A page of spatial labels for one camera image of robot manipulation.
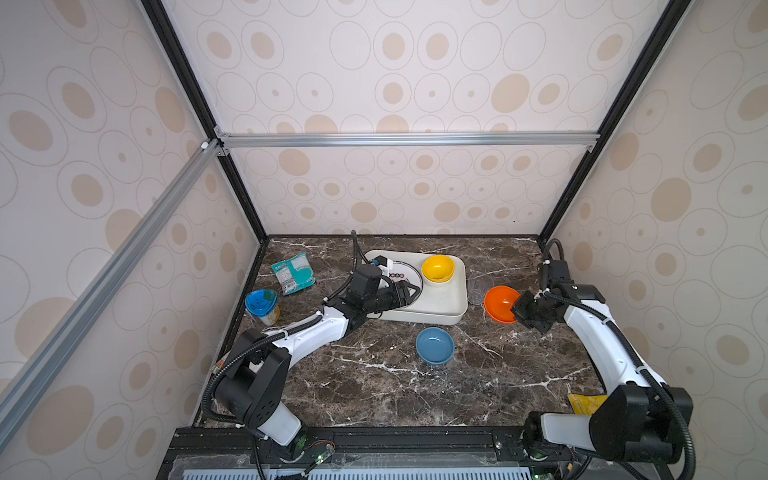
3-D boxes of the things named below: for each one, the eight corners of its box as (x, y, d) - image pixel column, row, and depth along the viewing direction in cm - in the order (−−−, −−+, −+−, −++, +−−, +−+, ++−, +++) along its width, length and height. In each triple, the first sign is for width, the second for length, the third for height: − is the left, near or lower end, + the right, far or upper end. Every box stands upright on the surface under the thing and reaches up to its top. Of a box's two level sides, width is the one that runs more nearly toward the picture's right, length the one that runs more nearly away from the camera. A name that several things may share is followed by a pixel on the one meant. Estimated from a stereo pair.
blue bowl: (417, 365, 89) (418, 360, 86) (415, 332, 96) (416, 326, 93) (454, 365, 89) (456, 360, 86) (449, 332, 96) (451, 326, 93)
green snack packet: (284, 296, 104) (282, 291, 102) (273, 270, 112) (271, 265, 109) (319, 281, 108) (318, 276, 106) (307, 257, 116) (305, 252, 113)
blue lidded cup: (253, 329, 96) (240, 311, 88) (260, 306, 102) (249, 288, 93) (281, 329, 96) (270, 312, 88) (286, 306, 102) (277, 288, 93)
